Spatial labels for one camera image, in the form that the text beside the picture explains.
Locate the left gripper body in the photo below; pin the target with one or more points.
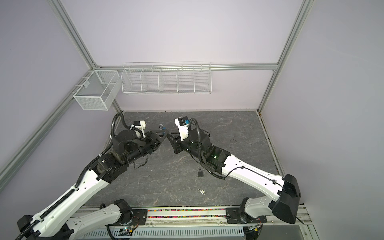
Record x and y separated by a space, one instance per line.
149 144

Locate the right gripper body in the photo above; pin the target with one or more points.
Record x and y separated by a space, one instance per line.
188 147

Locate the grey padlock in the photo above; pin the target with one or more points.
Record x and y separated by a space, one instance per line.
200 173

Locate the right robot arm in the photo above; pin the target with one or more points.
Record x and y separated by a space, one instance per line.
282 192

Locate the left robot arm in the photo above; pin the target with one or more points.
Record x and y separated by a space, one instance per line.
56 222

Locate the white mesh box basket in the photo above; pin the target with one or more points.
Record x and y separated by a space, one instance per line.
99 90

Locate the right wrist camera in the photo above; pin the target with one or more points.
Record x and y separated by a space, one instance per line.
183 126

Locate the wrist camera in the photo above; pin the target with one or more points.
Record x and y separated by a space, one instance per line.
183 126
139 128

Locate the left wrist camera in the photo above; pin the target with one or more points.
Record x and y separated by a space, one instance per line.
139 128

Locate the white wire basket long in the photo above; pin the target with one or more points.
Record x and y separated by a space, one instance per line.
166 78

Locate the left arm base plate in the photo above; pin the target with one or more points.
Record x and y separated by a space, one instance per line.
137 217

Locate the aluminium front rail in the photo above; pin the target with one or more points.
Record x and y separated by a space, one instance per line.
198 216

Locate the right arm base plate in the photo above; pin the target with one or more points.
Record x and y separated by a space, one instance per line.
235 216

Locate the aluminium frame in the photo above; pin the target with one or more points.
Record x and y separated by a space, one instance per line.
34 140

